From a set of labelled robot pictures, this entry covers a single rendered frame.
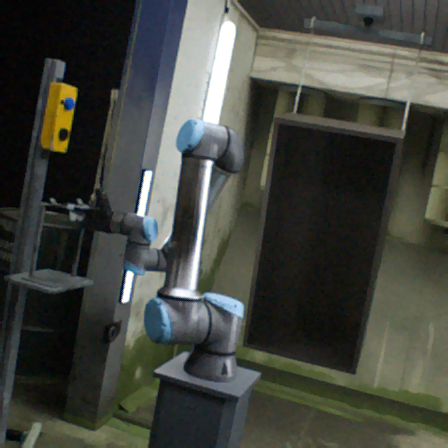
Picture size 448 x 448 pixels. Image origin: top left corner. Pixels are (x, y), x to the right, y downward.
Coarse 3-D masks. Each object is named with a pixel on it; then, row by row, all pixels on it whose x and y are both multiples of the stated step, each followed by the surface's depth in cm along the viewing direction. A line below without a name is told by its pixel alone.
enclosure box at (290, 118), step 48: (288, 144) 336; (336, 144) 328; (384, 144) 321; (288, 192) 342; (336, 192) 334; (384, 192) 327; (288, 240) 349; (336, 240) 340; (384, 240) 314; (288, 288) 355; (336, 288) 347; (288, 336) 352; (336, 336) 353
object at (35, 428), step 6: (36, 426) 283; (6, 432) 274; (12, 432) 274; (18, 432) 275; (24, 432) 276; (30, 432) 276; (36, 432) 277; (42, 432) 283; (12, 438) 275; (18, 438) 275; (24, 438) 270; (30, 438) 270; (36, 438) 276; (24, 444) 264; (30, 444) 265
